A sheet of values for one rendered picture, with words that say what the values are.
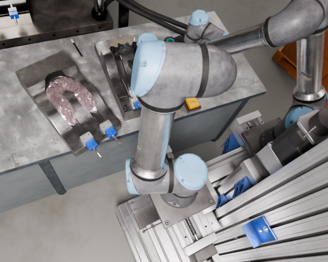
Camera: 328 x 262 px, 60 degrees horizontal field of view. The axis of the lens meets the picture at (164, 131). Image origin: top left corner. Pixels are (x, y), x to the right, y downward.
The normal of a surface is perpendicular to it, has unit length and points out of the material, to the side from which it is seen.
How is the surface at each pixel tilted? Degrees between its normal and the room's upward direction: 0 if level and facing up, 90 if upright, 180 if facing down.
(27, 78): 0
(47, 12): 0
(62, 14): 0
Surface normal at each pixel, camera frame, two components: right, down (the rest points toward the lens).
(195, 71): 0.16, 0.23
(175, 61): 0.18, -0.14
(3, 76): 0.16, -0.45
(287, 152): -0.88, 0.33
